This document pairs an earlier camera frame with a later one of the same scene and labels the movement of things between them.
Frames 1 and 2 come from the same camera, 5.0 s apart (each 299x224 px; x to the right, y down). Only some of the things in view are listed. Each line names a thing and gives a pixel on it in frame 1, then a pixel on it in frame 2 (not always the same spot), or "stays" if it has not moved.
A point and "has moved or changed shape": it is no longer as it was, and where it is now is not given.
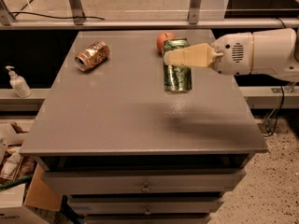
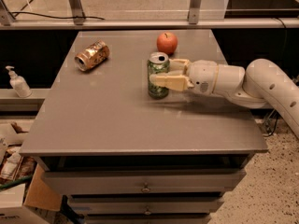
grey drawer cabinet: x=123 y=150 stays
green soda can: x=177 y=78 has moved or changed shape
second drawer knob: x=148 y=212 stays
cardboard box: x=39 y=195 stays
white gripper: x=234 y=54 to x=202 y=76
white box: x=11 y=207 stays
